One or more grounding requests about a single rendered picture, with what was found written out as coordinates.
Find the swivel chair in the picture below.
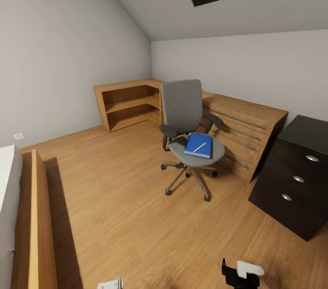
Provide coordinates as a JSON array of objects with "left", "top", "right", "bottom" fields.
[{"left": 159, "top": 79, "right": 226, "bottom": 202}]

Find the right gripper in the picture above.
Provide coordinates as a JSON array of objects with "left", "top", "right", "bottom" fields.
[{"left": 221, "top": 259, "right": 260, "bottom": 289}]

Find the folder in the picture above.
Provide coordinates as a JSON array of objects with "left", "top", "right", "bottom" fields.
[{"left": 184, "top": 132, "right": 211, "bottom": 158}]

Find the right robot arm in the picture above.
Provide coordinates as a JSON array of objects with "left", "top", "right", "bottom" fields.
[{"left": 221, "top": 259, "right": 264, "bottom": 289}]

